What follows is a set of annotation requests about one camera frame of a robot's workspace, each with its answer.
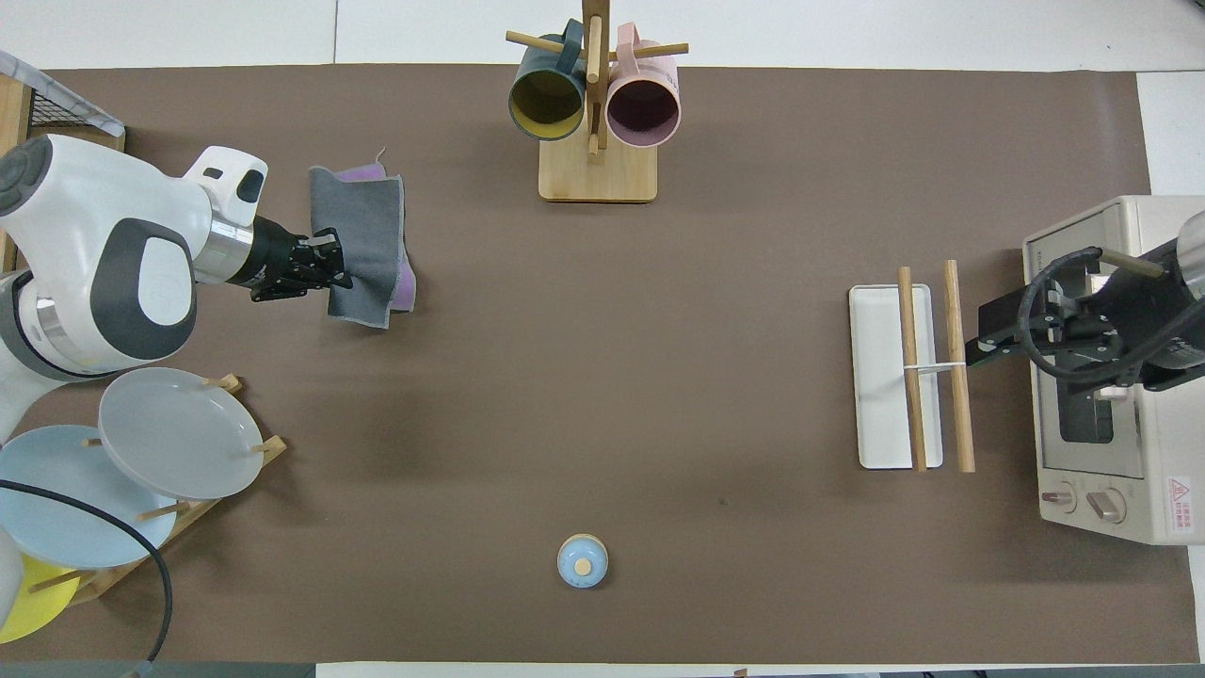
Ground blue service bell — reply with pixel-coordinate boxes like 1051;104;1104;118
557;533;610;589

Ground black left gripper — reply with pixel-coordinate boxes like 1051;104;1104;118
249;218;355;304

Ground brown table mat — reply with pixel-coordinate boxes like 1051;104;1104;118
0;64;1201;665

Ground wooden mug tree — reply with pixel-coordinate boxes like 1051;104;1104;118
506;0;690;204

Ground yellow plate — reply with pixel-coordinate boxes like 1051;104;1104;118
0;554;82;645

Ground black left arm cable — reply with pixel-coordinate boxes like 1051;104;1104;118
0;478;175;678

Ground white towel rack wooden rods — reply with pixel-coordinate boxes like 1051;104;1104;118
848;260;976;474

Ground dark teal mug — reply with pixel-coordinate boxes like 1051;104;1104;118
508;19;588;142

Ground light blue plate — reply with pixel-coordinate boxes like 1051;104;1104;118
0;425;178;570

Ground purple and grey towel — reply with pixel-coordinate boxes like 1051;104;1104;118
309;148;418;331

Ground beige toaster oven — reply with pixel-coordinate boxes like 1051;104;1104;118
1022;195;1205;547

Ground translucent white plate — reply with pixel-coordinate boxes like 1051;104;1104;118
98;366;265;501

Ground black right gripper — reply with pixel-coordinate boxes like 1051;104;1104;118
964;240;1205;392

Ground black wire basket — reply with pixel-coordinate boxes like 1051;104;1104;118
26;89;76;128

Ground wooden plate rack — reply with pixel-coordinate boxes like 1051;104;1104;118
28;374;288;604

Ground pink mug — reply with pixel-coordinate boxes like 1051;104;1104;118
605;24;682;149

